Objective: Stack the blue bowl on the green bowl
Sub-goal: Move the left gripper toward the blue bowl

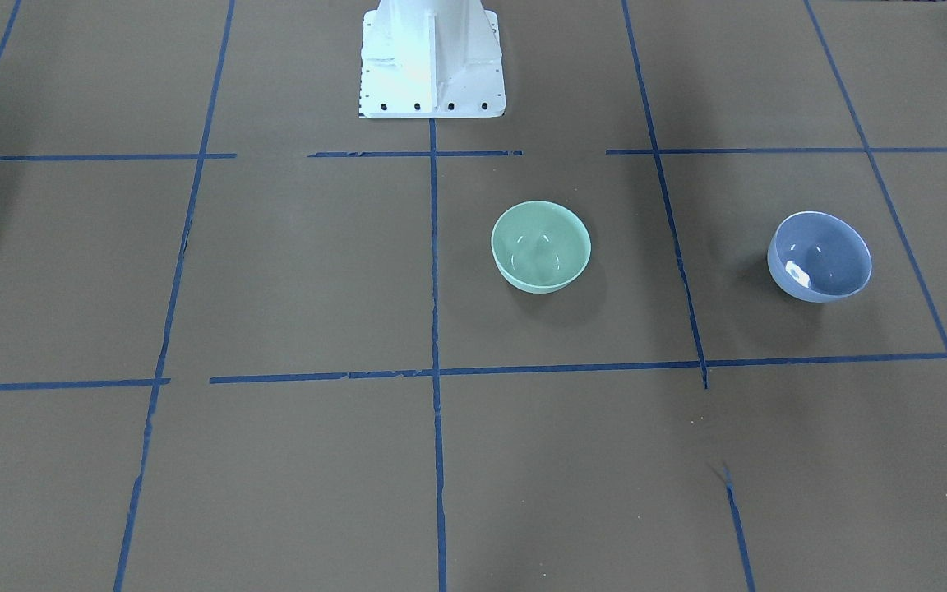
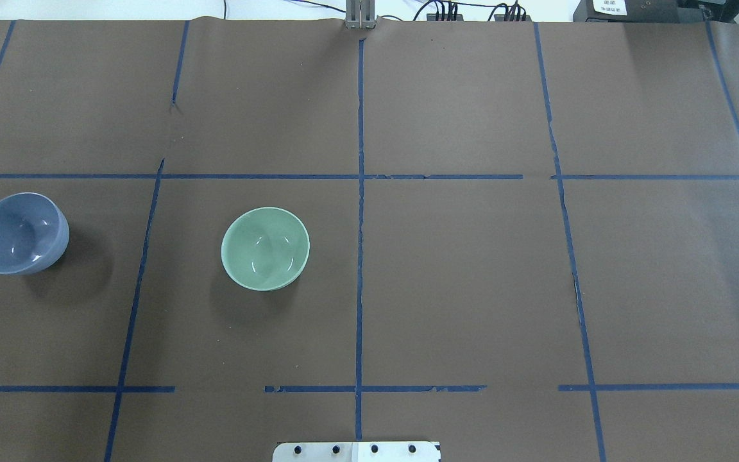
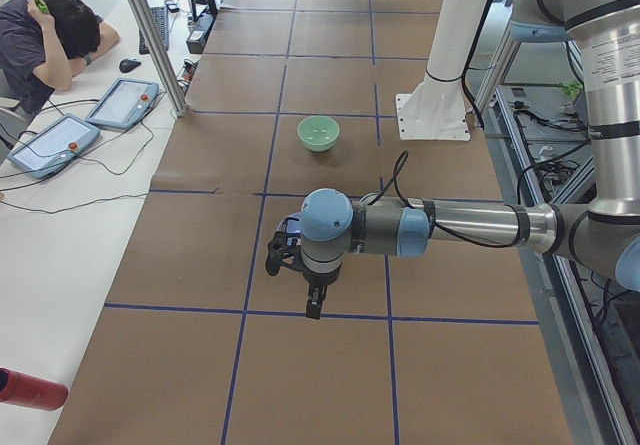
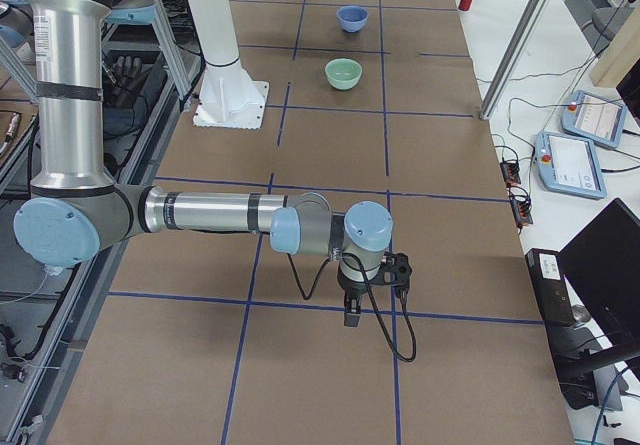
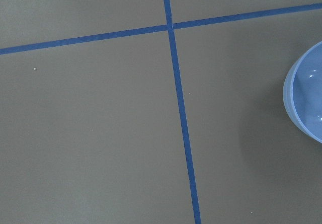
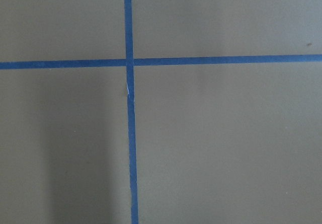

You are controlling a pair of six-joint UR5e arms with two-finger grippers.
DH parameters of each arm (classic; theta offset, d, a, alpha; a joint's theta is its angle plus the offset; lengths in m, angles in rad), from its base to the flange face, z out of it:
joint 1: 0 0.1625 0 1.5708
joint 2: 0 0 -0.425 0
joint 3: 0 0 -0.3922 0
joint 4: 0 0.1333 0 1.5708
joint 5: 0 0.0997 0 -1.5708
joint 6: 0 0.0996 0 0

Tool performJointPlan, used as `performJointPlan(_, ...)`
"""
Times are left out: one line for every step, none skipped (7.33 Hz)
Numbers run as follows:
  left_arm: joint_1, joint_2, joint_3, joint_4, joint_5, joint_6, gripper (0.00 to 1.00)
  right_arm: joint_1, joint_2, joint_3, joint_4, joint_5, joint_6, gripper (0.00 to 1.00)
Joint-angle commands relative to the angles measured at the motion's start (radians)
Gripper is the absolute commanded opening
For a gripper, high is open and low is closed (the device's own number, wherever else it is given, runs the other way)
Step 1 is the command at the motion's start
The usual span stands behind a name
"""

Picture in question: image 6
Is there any blue tape strip crosswise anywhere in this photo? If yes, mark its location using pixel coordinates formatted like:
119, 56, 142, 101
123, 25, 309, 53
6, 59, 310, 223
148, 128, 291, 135
1, 54, 321, 70

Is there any blue tape strip lengthwise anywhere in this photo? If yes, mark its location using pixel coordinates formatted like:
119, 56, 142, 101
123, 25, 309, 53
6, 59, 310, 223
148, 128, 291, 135
124, 0, 139, 223

